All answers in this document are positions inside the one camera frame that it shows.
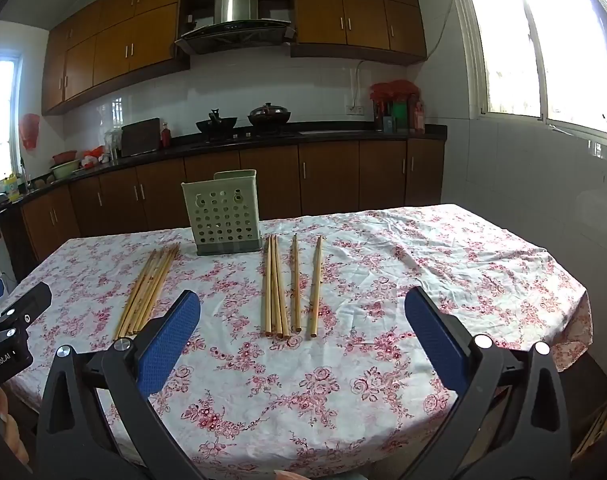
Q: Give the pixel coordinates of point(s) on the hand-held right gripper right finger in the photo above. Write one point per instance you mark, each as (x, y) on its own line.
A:
(433, 345)

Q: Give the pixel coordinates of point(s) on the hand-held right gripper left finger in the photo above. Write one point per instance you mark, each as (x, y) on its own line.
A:
(168, 342)

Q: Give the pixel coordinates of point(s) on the wooden chopstick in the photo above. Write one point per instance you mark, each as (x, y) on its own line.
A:
(153, 290)
(275, 285)
(316, 285)
(147, 291)
(136, 294)
(159, 288)
(282, 285)
(296, 285)
(141, 293)

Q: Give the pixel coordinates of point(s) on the green perforated chopstick holder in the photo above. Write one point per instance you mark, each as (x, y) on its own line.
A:
(218, 215)

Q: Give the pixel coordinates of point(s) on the person's left hand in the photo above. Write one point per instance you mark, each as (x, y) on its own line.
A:
(13, 435)

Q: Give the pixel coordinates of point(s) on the floral tablecloth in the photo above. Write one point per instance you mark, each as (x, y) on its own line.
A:
(333, 385)

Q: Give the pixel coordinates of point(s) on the yellow bottle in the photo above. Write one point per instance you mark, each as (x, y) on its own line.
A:
(12, 185)

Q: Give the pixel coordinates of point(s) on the green basin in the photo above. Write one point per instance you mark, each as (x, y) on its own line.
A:
(63, 171)

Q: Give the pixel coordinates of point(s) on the red basin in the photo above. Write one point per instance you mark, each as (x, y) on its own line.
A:
(64, 156)

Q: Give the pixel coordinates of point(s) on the red and white plastic bag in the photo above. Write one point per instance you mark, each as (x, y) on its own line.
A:
(91, 157)

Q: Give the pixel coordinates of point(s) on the red hanging bag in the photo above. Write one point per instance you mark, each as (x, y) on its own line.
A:
(28, 131)

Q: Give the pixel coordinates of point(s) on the wooden chair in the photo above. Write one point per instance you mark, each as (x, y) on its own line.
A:
(601, 425)

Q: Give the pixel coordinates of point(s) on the wooden lower kitchen cabinets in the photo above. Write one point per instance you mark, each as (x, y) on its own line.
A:
(328, 180)

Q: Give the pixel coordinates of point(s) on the wooden kitchen cabinets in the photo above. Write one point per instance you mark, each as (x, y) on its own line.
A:
(133, 45)
(328, 180)

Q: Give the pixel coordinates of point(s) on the dark cutting board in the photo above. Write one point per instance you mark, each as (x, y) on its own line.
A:
(139, 137)

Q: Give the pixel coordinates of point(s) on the red bottle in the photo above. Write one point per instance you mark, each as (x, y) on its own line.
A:
(166, 137)

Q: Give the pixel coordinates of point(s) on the gas stove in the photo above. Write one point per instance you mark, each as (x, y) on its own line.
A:
(263, 135)

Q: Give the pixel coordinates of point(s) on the black kitchen countertop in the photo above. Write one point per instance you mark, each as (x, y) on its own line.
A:
(333, 136)

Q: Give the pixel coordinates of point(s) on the black lidded wok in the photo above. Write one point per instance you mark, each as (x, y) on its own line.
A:
(268, 116)

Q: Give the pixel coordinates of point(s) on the wooden upper kitchen cabinets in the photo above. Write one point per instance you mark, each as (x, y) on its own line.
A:
(133, 45)

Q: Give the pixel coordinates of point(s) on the large sliding window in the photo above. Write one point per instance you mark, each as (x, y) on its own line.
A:
(558, 45)

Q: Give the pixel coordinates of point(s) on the steel range hood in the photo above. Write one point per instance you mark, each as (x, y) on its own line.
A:
(236, 10)

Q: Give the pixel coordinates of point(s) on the red items by wall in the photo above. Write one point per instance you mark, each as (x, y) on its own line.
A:
(398, 117)

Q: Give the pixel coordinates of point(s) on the wall socket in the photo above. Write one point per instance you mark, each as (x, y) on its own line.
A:
(354, 109)

